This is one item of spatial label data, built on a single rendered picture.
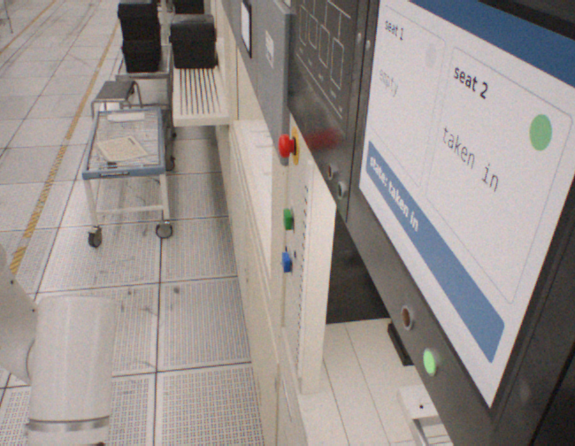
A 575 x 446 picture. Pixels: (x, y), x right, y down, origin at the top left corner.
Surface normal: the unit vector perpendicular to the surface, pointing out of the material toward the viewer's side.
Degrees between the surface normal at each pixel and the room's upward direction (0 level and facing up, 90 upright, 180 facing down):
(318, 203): 90
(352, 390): 0
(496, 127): 90
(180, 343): 0
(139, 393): 0
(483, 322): 90
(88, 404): 60
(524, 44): 90
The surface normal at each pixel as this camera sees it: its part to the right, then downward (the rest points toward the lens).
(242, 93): 0.17, 0.54
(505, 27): -0.99, 0.07
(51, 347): -0.22, -0.21
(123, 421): 0.03, -0.84
